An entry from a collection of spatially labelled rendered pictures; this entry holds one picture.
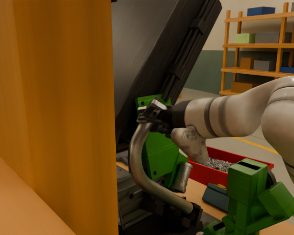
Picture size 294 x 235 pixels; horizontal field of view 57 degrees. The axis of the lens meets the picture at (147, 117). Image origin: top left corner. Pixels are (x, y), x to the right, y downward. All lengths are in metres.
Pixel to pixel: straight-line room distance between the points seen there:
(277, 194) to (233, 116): 0.18
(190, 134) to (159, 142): 0.24
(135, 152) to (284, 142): 0.31
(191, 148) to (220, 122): 0.07
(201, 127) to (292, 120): 0.15
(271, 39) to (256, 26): 1.05
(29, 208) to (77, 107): 0.09
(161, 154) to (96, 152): 0.44
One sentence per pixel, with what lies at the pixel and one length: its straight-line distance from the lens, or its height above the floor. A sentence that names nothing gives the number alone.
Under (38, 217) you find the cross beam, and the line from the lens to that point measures 0.23.
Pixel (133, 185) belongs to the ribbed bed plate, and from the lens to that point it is 0.68.
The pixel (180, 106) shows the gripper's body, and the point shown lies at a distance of 0.51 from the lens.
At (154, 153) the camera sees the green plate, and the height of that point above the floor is 1.13.
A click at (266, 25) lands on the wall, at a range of 7.25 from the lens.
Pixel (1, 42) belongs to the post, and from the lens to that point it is 0.27.
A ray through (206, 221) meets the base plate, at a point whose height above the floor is 0.90.
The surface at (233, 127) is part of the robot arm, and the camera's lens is 0.44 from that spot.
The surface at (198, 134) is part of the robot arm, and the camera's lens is 0.48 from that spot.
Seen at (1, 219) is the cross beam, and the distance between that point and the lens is 0.24.
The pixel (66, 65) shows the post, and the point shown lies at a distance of 0.25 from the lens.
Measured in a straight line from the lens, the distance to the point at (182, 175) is 0.73.
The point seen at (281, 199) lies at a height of 1.13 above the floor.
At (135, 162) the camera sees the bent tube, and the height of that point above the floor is 1.16.
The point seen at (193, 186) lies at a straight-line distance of 1.03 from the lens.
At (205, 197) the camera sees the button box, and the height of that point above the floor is 0.92.
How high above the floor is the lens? 1.40
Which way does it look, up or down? 15 degrees down
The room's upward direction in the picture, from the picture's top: straight up
